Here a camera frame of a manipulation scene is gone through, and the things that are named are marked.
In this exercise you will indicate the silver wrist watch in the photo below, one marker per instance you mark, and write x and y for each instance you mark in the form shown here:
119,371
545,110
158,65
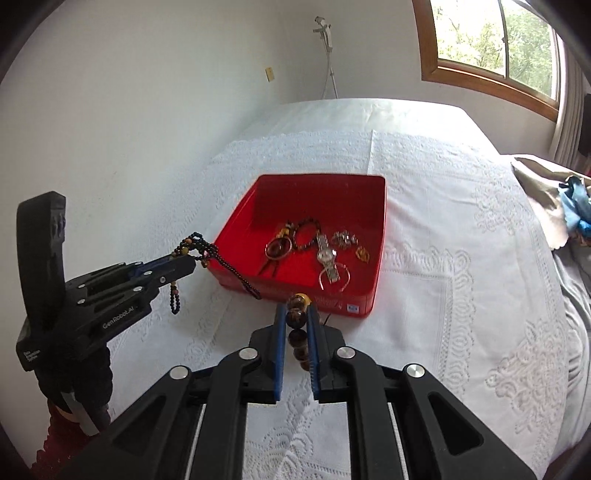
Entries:
327,258

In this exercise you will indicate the wooden framed window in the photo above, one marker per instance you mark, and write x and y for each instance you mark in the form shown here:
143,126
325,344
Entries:
485,32

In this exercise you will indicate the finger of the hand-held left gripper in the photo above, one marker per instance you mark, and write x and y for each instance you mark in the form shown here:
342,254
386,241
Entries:
152,265
178,270

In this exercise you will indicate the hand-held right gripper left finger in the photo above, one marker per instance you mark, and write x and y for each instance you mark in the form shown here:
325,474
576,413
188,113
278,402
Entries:
278,350

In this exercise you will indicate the white bed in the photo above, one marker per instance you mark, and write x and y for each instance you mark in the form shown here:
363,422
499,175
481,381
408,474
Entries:
369,110

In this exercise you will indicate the black tassel pendant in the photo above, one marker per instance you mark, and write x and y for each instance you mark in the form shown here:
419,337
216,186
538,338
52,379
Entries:
284,228

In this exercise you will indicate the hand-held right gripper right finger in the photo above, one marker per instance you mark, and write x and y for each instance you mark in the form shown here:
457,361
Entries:
314,350

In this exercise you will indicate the grey blanket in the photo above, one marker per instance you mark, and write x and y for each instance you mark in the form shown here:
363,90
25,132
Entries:
577,323

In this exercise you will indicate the white lace cloth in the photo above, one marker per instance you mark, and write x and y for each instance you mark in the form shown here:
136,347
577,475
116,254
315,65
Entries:
438,277

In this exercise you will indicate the beige cloth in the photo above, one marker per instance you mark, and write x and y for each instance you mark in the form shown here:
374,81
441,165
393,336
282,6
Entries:
535,194

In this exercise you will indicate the blue cloth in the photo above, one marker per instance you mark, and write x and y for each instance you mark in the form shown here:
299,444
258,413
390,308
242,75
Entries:
577,198

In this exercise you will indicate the person's left hand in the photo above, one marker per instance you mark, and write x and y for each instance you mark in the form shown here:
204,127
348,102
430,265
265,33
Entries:
87,374

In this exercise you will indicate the white curtain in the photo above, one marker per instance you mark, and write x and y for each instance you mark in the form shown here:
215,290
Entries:
568,106

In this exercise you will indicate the thin silver bangle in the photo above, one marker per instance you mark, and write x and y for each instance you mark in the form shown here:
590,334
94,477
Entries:
345,276

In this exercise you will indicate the red plastic tray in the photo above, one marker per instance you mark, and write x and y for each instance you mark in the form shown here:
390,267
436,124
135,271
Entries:
258,203

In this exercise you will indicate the engraved silver bangle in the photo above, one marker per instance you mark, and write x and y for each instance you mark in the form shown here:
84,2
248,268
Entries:
267,249

